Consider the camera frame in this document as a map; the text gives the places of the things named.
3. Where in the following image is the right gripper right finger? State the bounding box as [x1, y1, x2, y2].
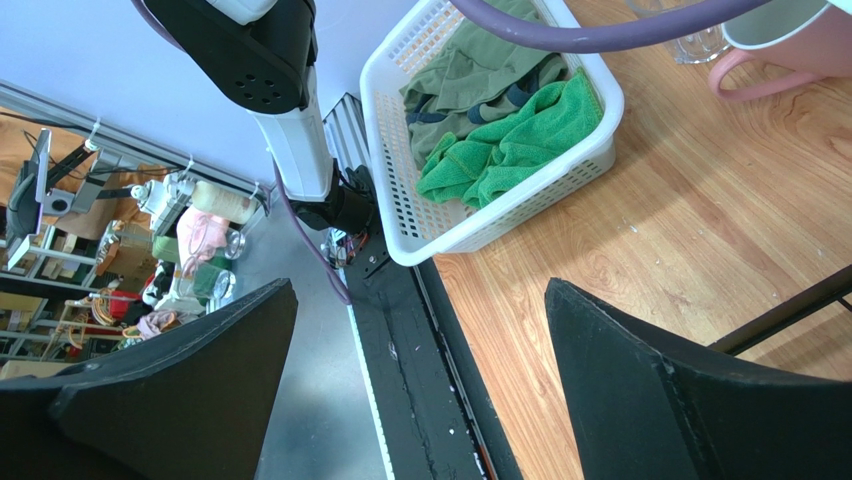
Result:
[544, 278, 851, 479]

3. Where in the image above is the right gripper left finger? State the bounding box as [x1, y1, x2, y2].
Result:
[1, 279, 298, 479]

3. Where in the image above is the clear glass cup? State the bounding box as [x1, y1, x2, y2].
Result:
[625, 0, 729, 65]

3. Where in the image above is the pink mug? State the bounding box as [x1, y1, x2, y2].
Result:
[708, 0, 851, 101]

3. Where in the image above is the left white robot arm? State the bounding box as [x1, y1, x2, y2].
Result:
[134, 0, 376, 234]

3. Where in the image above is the cluttered background shelf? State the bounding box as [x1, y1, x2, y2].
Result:
[1, 120, 266, 377]

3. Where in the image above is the white plastic basket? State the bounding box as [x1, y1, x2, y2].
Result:
[360, 1, 625, 266]

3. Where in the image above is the bright green cloth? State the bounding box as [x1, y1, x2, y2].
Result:
[416, 67, 603, 209]

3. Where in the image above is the olive green cloth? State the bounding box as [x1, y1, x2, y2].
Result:
[400, 20, 570, 170]

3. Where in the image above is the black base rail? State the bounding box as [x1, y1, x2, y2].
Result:
[322, 230, 522, 479]

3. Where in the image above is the black wire dish rack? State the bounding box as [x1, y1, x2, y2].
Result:
[708, 265, 851, 356]

